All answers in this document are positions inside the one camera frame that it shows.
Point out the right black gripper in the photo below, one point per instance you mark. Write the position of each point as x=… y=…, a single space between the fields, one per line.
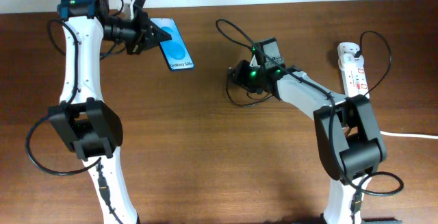
x=239 y=75

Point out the blue Galaxy smartphone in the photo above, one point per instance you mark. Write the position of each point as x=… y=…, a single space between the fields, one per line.
x=174 y=50

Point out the white power strip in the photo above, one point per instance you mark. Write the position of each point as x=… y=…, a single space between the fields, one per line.
x=353 y=77

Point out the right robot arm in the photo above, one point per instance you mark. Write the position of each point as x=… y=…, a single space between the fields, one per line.
x=350 y=144

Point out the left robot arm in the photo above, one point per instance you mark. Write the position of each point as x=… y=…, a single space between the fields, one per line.
x=88 y=127

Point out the white USB charger adapter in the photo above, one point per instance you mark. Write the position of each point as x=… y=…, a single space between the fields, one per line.
x=347 y=55

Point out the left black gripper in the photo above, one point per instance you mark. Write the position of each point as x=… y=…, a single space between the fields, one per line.
x=156 y=34

